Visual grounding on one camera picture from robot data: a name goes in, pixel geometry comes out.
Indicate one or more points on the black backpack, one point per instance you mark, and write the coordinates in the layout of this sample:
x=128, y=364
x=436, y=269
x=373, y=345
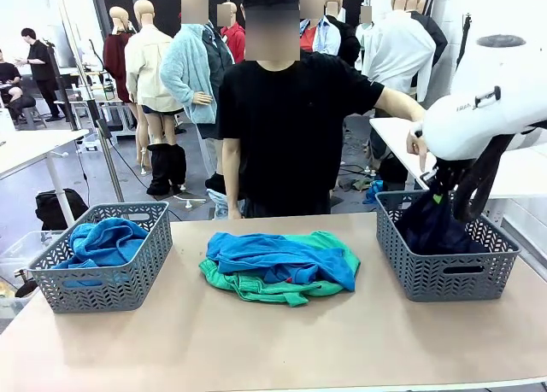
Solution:
x=60, y=208

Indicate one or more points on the chrome pole light stand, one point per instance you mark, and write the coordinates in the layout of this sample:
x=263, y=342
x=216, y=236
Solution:
x=95, y=110

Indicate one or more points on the mannequin in red shirt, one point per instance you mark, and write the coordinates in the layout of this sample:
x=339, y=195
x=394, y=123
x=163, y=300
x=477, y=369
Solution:
x=235, y=37

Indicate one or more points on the person's left hand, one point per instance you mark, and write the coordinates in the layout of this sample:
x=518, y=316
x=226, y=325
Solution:
x=415, y=144

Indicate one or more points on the grey plastic lattice basket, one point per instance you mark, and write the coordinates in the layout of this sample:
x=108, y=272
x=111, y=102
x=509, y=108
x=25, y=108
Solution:
x=107, y=289
x=448, y=285

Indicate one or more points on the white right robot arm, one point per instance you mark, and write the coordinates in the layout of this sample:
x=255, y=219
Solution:
x=470, y=123

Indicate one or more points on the blue crumpled cloth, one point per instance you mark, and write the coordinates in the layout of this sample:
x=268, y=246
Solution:
x=374, y=193

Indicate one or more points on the background workbench with equipment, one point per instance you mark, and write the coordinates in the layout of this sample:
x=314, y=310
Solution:
x=109, y=99

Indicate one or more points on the mannequin in maroon top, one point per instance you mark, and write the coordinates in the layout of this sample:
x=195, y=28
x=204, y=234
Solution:
x=115, y=54

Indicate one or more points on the person's left forearm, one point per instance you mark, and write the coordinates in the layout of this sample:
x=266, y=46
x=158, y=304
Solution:
x=401, y=106

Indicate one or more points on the clear bin with clutter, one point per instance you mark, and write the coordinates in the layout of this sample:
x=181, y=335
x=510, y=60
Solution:
x=25, y=247

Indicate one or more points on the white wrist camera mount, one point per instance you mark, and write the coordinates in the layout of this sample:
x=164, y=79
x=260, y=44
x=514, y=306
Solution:
x=427, y=175

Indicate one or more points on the dark navy garment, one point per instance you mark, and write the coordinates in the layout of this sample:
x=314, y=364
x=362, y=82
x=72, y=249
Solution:
x=431, y=234

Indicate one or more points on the mannequin in black jacket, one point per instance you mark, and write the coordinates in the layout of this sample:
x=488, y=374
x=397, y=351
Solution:
x=348, y=42

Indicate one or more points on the black tripod stand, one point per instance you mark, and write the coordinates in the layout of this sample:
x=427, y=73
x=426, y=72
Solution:
x=60, y=84

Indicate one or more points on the standing man in black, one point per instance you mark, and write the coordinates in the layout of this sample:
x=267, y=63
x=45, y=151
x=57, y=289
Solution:
x=40, y=71

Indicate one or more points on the seated person in black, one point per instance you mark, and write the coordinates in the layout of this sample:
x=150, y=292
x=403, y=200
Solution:
x=10, y=84

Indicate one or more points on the white side table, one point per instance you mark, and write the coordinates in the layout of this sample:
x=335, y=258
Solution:
x=34, y=146

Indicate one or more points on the black tripod with crossbar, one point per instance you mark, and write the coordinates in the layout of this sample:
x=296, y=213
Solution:
x=465, y=37

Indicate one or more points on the person in black t-shirt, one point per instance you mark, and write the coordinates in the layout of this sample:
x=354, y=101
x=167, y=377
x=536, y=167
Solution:
x=290, y=131

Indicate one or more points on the green cloth garment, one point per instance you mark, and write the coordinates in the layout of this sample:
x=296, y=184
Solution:
x=256, y=291

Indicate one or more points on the mannequin in black coat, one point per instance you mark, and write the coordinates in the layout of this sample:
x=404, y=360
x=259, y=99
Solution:
x=433, y=37

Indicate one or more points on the small mannequin in white top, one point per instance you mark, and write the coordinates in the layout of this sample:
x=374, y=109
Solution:
x=364, y=29

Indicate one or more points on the person's right hand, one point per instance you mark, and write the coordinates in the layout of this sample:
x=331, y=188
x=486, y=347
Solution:
x=236, y=214

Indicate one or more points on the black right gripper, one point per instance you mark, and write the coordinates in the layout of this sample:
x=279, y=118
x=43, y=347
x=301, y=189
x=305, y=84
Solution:
x=446, y=174

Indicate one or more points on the blue cloth garment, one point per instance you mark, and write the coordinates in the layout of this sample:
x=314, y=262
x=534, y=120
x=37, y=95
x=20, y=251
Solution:
x=273, y=251
x=102, y=242

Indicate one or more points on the mannequin in light blue shirt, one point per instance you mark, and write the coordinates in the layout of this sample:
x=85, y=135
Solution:
x=322, y=33

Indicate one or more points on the black dropped trousers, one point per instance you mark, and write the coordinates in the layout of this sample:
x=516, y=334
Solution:
x=168, y=165
x=215, y=183

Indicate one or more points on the light blue dropped jeans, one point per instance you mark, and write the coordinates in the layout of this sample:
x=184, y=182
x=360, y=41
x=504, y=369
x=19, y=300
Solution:
x=218, y=206

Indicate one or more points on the mannequin in cream jacket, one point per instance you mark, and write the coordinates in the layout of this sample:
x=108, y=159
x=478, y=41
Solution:
x=147, y=67

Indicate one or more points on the person's right forearm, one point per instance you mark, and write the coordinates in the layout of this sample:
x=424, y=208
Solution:
x=233, y=174

